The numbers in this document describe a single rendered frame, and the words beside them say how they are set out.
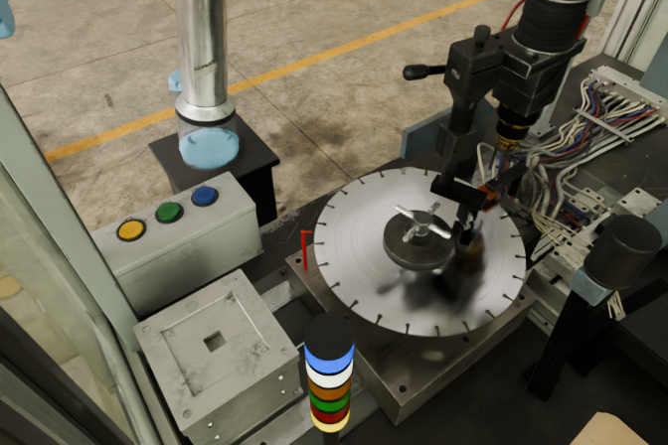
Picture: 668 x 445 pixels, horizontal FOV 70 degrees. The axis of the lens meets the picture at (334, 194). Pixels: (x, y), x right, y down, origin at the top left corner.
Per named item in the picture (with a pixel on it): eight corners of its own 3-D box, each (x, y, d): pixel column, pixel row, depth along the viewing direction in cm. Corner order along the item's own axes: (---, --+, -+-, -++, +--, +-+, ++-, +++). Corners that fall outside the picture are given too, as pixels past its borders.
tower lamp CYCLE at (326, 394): (324, 410, 47) (323, 399, 44) (299, 373, 49) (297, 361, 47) (360, 383, 48) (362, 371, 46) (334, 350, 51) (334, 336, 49)
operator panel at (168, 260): (131, 323, 88) (103, 277, 77) (112, 282, 94) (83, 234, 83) (264, 251, 99) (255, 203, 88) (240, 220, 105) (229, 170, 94)
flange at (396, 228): (449, 275, 71) (452, 266, 69) (376, 259, 73) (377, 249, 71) (456, 221, 78) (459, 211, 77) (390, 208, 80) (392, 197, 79)
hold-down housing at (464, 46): (446, 170, 69) (476, 42, 54) (427, 151, 72) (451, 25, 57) (477, 159, 70) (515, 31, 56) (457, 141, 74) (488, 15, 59)
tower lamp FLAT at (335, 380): (323, 398, 44) (323, 385, 42) (297, 360, 47) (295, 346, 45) (362, 370, 46) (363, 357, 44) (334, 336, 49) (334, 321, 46)
